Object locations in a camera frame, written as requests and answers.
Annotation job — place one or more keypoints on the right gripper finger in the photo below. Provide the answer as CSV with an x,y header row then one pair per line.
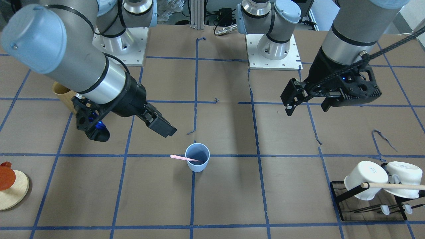
x,y
155,121

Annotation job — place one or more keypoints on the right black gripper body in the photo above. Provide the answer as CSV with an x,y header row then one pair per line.
x,y
131,98

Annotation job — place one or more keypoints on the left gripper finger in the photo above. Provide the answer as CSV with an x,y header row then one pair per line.
x,y
327,104

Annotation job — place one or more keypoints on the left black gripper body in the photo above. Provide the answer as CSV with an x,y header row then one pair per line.
x,y
321,70

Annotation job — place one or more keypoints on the pink chopstick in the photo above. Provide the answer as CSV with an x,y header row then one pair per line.
x,y
183,158

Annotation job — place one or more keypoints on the light blue plastic cup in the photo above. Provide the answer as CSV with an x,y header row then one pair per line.
x,y
200,153

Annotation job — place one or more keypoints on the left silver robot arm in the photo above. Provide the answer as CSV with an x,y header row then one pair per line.
x,y
340,72

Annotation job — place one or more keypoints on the bamboo chopstick holder cup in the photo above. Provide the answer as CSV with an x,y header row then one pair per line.
x,y
65,95

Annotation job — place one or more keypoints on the white mug near rack end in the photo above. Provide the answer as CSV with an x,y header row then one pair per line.
x,y
365,172

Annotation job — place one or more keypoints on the white mug rack end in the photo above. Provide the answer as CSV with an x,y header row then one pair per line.
x,y
365,172
406,174

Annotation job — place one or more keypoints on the white mug far rack end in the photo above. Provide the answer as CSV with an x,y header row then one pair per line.
x,y
406,174

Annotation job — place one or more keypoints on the orange red mug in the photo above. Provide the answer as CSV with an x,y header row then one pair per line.
x,y
7,176

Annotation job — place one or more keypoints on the wooden mug tree stand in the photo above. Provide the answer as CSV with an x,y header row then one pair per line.
x,y
12,196

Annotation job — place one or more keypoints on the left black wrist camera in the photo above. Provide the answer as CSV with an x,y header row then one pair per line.
x,y
294,94

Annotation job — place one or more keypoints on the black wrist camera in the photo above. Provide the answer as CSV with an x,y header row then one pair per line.
x,y
294,94
89,117

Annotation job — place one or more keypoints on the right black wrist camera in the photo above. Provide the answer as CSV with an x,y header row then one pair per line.
x,y
89,117

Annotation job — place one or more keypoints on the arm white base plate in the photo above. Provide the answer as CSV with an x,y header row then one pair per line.
x,y
263,54
130,47

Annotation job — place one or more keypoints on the black wire mug rack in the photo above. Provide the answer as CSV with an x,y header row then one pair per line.
x,y
370,202

